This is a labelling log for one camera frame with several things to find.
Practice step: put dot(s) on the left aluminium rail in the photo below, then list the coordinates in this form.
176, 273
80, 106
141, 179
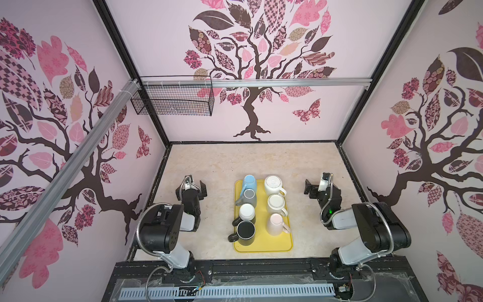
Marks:
22, 236

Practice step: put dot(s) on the white ribbed-bottom mug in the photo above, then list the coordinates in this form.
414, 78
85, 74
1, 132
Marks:
274, 186

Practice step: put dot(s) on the dark green white-bottom mug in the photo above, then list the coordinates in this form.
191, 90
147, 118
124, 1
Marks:
246, 213

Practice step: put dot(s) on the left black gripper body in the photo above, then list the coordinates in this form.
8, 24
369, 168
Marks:
190, 192

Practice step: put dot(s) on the black base frame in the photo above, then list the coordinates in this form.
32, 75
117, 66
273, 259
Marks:
386, 279

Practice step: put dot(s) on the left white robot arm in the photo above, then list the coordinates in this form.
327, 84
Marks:
160, 226

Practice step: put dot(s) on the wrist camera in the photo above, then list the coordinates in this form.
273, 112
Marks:
187, 183
326, 181

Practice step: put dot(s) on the aluminium rail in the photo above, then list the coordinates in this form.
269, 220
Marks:
258, 83
22, 236

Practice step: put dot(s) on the black wire basket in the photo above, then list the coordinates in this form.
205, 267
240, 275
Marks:
175, 95

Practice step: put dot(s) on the grey mug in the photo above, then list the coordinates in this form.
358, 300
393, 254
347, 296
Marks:
248, 197

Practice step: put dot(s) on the white slotted cable duct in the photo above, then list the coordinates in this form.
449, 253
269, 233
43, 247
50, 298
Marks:
231, 292

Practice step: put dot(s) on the pale pink mug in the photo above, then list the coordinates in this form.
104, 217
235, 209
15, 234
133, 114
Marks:
276, 225

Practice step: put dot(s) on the black mug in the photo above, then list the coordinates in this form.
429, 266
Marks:
245, 233

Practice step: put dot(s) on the back aluminium rail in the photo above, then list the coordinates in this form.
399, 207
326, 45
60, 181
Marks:
258, 83

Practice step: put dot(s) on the light blue mug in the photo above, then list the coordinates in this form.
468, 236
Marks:
249, 183

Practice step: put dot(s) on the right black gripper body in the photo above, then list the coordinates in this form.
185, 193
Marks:
317, 190

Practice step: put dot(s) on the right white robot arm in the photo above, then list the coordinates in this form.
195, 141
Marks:
381, 232

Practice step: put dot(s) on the cream white mug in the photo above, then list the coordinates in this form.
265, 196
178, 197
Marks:
277, 204

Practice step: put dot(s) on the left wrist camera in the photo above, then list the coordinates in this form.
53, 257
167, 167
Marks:
187, 183

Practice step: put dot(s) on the yellow tray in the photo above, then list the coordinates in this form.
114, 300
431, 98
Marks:
264, 242

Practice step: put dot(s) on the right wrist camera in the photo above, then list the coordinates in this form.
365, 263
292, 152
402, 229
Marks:
326, 181

